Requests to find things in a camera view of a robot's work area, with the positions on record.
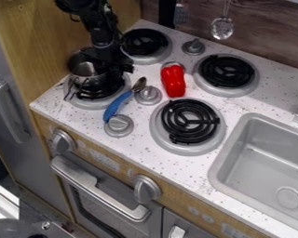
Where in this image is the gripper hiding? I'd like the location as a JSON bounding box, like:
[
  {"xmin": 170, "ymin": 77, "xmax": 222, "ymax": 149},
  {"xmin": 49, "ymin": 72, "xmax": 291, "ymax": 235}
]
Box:
[{"xmin": 79, "ymin": 45, "xmax": 136, "ymax": 94}]

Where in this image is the silver pot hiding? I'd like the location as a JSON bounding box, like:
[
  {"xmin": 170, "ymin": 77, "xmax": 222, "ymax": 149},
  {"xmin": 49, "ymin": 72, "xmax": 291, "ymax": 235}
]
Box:
[{"xmin": 62, "ymin": 51, "xmax": 129, "ymax": 100}]

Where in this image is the red toy pepper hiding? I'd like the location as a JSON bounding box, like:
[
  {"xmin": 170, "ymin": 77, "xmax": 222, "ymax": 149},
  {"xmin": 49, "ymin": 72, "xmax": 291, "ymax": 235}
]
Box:
[{"xmin": 158, "ymin": 63, "xmax": 188, "ymax": 99}]

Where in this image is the hanging black utensil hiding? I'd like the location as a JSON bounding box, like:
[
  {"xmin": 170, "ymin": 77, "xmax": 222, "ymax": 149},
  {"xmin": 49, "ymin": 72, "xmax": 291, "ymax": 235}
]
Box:
[{"xmin": 157, "ymin": 0, "xmax": 191, "ymax": 30}]

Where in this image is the toy stove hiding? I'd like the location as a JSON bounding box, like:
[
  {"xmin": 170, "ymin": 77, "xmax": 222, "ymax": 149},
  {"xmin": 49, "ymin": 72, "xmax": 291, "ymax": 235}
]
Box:
[{"xmin": 62, "ymin": 27, "xmax": 262, "ymax": 157}]

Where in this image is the grey toy fridge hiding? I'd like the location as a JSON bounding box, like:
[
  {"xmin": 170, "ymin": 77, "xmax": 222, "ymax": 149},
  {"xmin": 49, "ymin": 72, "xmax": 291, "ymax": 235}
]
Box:
[{"xmin": 0, "ymin": 23, "xmax": 73, "ymax": 219}]

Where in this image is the hanging clear utensil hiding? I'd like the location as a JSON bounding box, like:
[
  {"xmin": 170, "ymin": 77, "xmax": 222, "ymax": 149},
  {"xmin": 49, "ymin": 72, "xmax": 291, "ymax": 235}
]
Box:
[{"xmin": 209, "ymin": 0, "xmax": 236, "ymax": 41}]

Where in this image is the toy sink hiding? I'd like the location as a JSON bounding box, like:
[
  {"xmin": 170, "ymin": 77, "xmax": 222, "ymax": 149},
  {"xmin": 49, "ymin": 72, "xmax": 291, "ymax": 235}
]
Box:
[{"xmin": 207, "ymin": 112, "xmax": 298, "ymax": 234}]

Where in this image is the blue handled spoon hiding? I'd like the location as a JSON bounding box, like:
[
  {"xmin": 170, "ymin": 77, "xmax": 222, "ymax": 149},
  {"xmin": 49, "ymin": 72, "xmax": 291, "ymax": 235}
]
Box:
[{"xmin": 102, "ymin": 76, "xmax": 148, "ymax": 124}]

